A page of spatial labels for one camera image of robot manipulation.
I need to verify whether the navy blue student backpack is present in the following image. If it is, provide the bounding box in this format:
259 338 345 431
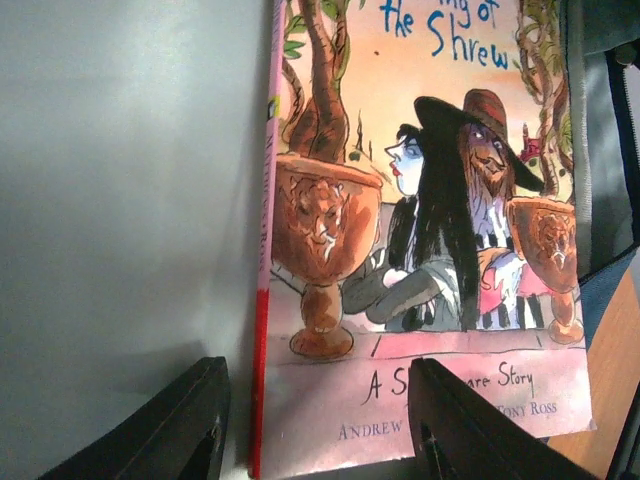
560 1 639 341

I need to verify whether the Taming of the Shrew book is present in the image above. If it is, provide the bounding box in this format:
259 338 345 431
249 1 593 479

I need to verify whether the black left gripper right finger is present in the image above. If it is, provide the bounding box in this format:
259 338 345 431
408 358 594 479

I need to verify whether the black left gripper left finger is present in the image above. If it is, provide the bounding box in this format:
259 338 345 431
41 357 231 479

